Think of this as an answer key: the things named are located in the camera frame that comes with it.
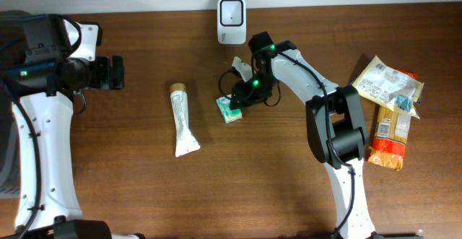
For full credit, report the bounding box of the green tissue pack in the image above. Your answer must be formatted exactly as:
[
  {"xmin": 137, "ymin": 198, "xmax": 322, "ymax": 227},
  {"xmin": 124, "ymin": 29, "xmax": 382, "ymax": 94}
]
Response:
[{"xmin": 216, "ymin": 96, "xmax": 243, "ymax": 123}]

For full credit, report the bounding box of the yellow white snack bag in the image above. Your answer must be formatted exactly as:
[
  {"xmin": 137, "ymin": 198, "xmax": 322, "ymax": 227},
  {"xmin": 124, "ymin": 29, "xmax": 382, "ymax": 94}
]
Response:
[{"xmin": 352, "ymin": 56, "xmax": 425, "ymax": 119}]

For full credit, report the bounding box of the dark grey plastic basket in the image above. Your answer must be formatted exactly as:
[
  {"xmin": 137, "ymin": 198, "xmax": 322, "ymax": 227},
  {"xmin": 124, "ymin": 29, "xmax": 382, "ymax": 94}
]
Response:
[{"xmin": 1, "ymin": 10, "xmax": 29, "ymax": 199}]

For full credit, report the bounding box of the orange red noodle packet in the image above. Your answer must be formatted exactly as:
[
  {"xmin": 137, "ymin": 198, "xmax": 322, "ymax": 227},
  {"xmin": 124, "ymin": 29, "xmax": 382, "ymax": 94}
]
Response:
[{"xmin": 367, "ymin": 71, "xmax": 419, "ymax": 172}]

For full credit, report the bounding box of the white barcode scanner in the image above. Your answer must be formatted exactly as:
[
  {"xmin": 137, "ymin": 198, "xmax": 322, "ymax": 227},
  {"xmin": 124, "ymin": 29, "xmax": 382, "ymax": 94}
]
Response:
[{"xmin": 217, "ymin": 0, "xmax": 247, "ymax": 45}]

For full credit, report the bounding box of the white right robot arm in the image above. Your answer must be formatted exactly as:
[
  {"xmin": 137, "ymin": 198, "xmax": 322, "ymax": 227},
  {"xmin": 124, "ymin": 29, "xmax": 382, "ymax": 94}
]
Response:
[{"xmin": 228, "ymin": 32, "xmax": 376, "ymax": 238}]

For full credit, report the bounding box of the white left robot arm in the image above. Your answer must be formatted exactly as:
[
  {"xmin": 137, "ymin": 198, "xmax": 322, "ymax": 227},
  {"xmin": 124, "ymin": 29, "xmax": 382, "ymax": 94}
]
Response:
[{"xmin": 1, "ymin": 11, "xmax": 125, "ymax": 238}]

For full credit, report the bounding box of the white tube with tan cap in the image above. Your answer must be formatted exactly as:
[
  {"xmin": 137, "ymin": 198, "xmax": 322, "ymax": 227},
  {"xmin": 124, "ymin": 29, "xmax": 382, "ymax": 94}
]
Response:
[{"xmin": 170, "ymin": 83, "xmax": 201, "ymax": 157}]

